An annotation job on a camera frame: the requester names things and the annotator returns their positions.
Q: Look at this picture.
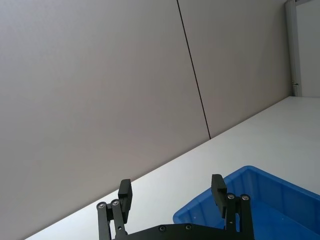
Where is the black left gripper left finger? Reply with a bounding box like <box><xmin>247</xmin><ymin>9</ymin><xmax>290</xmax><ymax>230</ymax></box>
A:
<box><xmin>96</xmin><ymin>178</ymin><xmax>134</xmax><ymax>240</ymax></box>

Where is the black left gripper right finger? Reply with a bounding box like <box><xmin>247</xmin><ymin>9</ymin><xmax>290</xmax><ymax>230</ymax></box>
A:
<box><xmin>210</xmin><ymin>174</ymin><xmax>255</xmax><ymax>240</ymax></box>

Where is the blue plastic bin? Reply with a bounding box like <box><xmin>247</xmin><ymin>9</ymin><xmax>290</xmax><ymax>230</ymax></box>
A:
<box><xmin>172</xmin><ymin>165</ymin><xmax>320</xmax><ymax>240</ymax></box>

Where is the pale grey door frame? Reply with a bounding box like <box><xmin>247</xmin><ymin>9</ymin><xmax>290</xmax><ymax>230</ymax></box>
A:
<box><xmin>285</xmin><ymin>0</ymin><xmax>303</xmax><ymax>97</ymax></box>

